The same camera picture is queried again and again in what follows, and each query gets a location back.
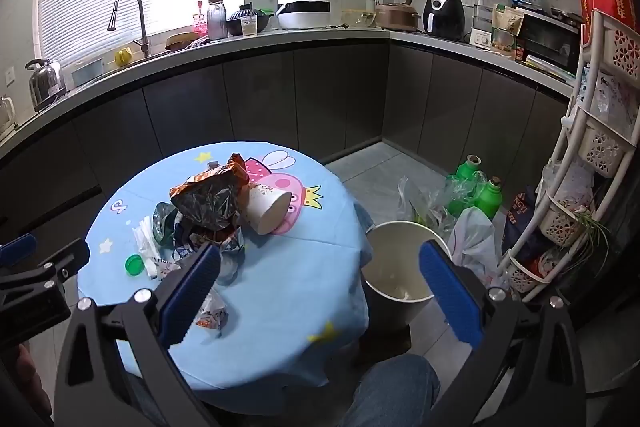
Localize white printed paper packet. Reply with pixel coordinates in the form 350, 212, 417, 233
145, 252, 188, 282

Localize dark clay pot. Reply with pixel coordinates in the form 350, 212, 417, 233
227, 4, 275, 36

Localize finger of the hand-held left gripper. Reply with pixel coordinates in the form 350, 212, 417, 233
0, 238, 92, 308
0, 232, 39, 268

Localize brown bowls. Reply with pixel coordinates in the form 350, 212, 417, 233
165, 32, 211, 52

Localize small white appliance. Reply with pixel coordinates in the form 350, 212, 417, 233
469, 29, 493, 52

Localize silver foil wrapper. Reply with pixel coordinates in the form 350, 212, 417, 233
151, 202, 186, 250

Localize glass bowl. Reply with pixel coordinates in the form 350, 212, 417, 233
341, 8, 377, 28

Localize beige green snack bags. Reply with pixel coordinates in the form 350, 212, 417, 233
491, 3, 525, 60

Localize orange foil wrapper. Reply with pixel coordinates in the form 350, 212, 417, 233
187, 227, 246, 255

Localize brown foil snack bag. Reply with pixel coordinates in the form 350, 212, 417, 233
169, 153, 250, 233

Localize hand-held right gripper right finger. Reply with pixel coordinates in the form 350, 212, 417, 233
418, 239, 587, 427

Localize white plastic bag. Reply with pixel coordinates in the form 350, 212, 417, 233
446, 207, 507, 285

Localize clear plastic bag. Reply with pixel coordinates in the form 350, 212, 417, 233
397, 177, 458, 228

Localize steel kettle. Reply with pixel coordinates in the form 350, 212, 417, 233
25, 58, 68, 108

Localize dark base cabinets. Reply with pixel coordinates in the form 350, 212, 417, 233
0, 39, 573, 258

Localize pink soap bottle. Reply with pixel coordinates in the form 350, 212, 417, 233
192, 0, 209, 35

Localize green bottle cap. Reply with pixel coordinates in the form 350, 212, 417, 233
124, 253, 146, 279

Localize person's jeans leg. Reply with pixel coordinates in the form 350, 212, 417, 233
340, 353, 442, 427

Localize blue printed tablecloth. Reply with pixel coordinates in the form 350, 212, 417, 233
76, 139, 373, 393

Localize small green bottle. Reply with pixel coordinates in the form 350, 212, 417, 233
475, 176, 503, 220

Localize brown cooking pot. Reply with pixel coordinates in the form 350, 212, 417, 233
375, 0, 422, 32

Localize white red printed wrapper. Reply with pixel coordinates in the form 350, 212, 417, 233
194, 289, 230, 339

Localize white storage rack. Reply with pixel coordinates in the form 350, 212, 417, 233
500, 9, 640, 295

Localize steel steamer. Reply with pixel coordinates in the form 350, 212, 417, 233
472, 0, 502, 32

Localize white black cooker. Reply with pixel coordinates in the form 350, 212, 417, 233
276, 0, 334, 30

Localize clear plastic piece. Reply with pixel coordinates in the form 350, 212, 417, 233
214, 249, 243, 286

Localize steel kitchen faucet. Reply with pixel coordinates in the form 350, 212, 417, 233
106, 0, 151, 58

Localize black air fryer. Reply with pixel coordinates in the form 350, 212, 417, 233
422, 0, 467, 40

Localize glass jar red lid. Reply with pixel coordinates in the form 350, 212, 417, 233
206, 0, 229, 41

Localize green scallions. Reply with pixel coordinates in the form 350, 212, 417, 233
570, 207, 613, 268

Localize glass kettle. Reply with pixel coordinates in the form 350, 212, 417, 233
0, 94, 18, 132

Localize large green bottle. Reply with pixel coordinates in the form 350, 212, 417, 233
446, 154, 488, 218

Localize white round waste bin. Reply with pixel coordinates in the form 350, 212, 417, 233
359, 219, 453, 333

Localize grey kitchen countertop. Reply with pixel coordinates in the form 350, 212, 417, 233
0, 24, 576, 148

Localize pale blue container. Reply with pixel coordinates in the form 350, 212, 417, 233
70, 57, 106, 88

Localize dark blue printed bag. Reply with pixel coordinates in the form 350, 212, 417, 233
501, 192, 541, 263

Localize clear plastic wrapper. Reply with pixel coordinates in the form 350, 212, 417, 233
131, 216, 157, 258

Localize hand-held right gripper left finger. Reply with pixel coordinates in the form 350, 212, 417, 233
54, 241, 223, 427

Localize white paper cup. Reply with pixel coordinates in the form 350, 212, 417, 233
241, 181, 293, 236

